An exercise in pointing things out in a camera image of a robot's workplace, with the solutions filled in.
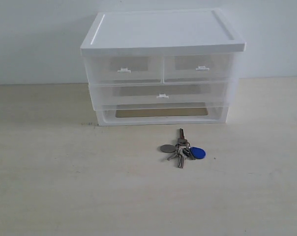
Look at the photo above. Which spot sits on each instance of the clear wide middle drawer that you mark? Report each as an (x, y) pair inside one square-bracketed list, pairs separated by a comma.
[(162, 96)]

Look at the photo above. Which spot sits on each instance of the white plastic drawer cabinet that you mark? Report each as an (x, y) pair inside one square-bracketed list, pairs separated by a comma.
[(163, 34)]

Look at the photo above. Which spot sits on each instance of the key bunch with blue tag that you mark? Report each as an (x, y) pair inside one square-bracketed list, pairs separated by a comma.
[(182, 150)]

